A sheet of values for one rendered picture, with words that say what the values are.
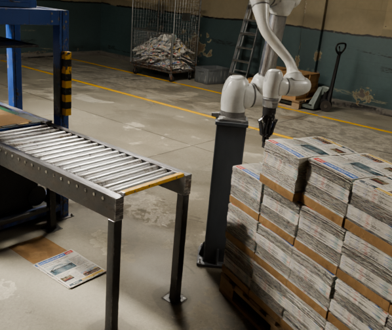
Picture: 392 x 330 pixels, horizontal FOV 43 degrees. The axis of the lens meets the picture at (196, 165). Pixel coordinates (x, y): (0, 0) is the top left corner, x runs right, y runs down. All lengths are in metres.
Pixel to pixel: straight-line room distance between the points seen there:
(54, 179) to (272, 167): 1.13
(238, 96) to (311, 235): 1.07
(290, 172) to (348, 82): 7.24
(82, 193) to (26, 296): 0.84
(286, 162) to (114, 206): 0.84
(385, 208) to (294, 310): 0.81
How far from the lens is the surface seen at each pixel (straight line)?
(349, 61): 9.56
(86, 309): 2.99
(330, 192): 2.28
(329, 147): 2.58
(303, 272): 2.49
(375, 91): 9.41
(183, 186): 2.72
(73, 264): 3.39
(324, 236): 2.35
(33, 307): 3.04
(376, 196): 2.10
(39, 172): 2.82
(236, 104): 3.08
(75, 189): 2.59
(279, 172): 2.48
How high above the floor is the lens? 1.73
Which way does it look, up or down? 19 degrees down
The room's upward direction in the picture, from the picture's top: 5 degrees clockwise
